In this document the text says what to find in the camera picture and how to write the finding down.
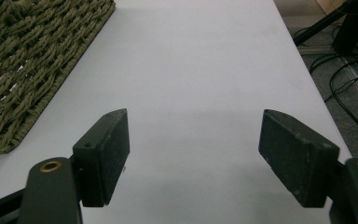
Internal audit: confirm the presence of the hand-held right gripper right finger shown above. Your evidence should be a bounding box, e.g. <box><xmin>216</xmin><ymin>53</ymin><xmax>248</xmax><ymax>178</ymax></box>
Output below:
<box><xmin>257</xmin><ymin>108</ymin><xmax>340</xmax><ymax>209</ymax></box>

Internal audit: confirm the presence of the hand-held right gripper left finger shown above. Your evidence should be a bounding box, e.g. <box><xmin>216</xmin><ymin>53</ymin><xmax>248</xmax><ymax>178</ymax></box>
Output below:
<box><xmin>72</xmin><ymin>107</ymin><xmax>131</xmax><ymax>208</ymax></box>

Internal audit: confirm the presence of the woven straw basket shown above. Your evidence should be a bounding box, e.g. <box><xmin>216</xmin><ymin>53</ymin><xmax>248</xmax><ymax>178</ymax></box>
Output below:
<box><xmin>0</xmin><ymin>0</ymin><xmax>117</xmax><ymax>156</ymax></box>

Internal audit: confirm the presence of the black stand leg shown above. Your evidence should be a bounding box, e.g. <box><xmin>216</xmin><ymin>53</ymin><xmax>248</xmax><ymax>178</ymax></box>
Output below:
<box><xmin>293</xmin><ymin>0</ymin><xmax>358</xmax><ymax>47</ymax></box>

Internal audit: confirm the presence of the black cable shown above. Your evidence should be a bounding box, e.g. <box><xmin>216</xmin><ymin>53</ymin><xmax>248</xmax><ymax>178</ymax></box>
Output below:
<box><xmin>309</xmin><ymin>52</ymin><xmax>358</xmax><ymax>148</ymax></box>

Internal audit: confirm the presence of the aluminium floor rail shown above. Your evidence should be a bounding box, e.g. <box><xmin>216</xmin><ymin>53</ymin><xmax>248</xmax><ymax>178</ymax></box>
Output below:
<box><xmin>297</xmin><ymin>46</ymin><xmax>358</xmax><ymax>118</ymax></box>

